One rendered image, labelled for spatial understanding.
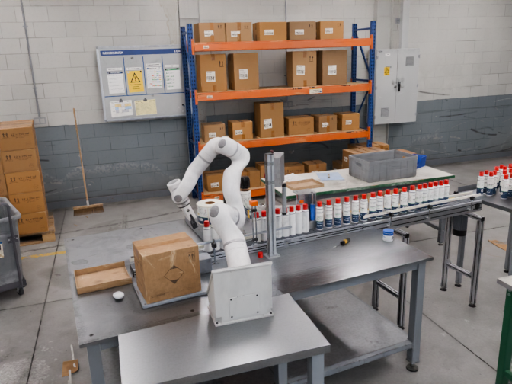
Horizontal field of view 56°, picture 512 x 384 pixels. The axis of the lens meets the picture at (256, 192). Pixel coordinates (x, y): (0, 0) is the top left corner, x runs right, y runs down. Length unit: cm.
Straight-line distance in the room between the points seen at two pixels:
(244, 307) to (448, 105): 760
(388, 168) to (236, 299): 303
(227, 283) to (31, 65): 555
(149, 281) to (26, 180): 372
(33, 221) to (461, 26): 751
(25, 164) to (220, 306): 409
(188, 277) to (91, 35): 522
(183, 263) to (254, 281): 44
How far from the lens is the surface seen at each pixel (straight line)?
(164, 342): 233
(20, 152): 602
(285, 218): 323
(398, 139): 899
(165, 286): 261
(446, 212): 406
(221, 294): 233
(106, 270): 313
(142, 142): 745
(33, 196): 613
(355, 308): 378
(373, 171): 494
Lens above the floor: 208
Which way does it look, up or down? 16 degrees down
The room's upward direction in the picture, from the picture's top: 2 degrees counter-clockwise
